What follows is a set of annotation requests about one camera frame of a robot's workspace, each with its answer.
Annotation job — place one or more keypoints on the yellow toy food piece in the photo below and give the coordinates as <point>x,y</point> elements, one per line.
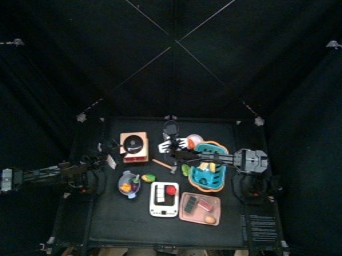
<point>126,188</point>

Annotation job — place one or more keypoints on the white toy scale board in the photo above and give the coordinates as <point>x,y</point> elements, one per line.
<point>165,199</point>

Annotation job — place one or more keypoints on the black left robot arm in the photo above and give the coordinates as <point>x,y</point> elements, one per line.
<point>49,175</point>

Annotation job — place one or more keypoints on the grey blue toy pot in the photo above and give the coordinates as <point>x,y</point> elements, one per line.
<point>129,184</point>

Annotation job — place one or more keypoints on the orange toy egg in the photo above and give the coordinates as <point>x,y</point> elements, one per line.
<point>210,219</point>

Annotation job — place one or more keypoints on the wooden toy hammer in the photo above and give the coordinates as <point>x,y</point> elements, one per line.
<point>165,166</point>

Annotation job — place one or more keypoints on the yellow toy food block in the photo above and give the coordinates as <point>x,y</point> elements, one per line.
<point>205,166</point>

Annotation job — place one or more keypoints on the yellow green toy fruit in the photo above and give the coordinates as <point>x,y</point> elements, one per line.
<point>149,178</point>

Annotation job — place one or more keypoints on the red toy food slice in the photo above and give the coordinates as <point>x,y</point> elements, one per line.
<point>206,204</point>

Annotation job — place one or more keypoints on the purple toy food piece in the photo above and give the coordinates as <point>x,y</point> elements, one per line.
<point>136,186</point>

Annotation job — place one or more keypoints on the red toy tomato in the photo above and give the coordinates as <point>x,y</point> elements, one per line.
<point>172,190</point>

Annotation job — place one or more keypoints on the green toy vegetable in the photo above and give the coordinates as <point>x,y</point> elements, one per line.
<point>185,169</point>

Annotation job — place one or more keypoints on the pink plastic tray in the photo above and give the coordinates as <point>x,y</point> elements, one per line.
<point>201,208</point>

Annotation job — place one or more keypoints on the white orange round toy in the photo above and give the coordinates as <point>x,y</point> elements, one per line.
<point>194,141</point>

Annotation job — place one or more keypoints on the teal basket orange rim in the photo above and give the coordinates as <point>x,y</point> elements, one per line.
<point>208,168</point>

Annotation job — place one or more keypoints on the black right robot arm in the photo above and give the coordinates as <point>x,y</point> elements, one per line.
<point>249,163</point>

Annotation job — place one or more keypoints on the red wooden toy box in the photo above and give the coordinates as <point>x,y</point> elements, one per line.
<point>134,147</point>

